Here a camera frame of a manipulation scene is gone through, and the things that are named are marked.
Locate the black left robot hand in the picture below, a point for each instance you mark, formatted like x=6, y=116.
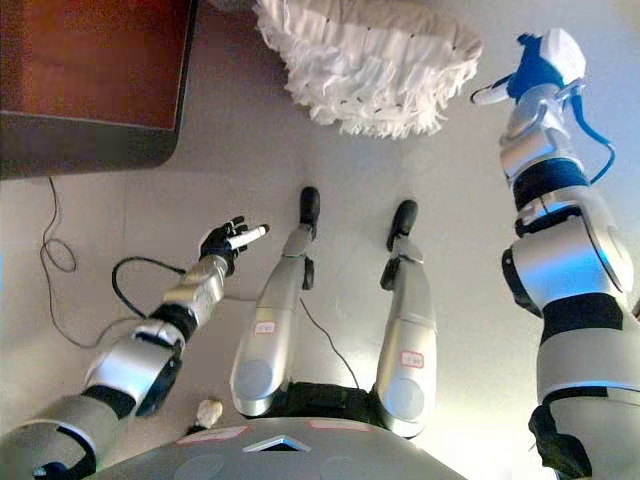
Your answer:
x=225, y=242

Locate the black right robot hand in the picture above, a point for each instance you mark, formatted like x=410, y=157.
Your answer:
x=542, y=65

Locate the white fringed throw pillow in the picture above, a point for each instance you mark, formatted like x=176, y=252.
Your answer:
x=370, y=75

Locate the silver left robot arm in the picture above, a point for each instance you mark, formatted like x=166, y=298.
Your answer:
x=150, y=345

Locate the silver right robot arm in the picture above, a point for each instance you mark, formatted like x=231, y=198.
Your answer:
x=565, y=260

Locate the small white lumpy object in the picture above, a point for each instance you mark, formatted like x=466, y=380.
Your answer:
x=210, y=412

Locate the reddish wooden desk dark edge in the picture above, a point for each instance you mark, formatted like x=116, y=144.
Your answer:
x=90, y=80

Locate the grey robot torso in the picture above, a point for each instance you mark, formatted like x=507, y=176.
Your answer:
x=300, y=450

